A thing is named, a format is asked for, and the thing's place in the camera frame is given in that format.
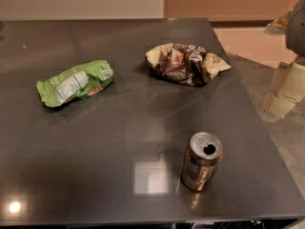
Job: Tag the brown white chip bag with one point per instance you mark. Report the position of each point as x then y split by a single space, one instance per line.
185 64

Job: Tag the orange soda can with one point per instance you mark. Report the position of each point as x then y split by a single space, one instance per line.
203 154

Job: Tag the green rice chip bag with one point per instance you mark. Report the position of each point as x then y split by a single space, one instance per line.
76 83

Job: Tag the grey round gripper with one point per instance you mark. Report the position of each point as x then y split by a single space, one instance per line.
296 29

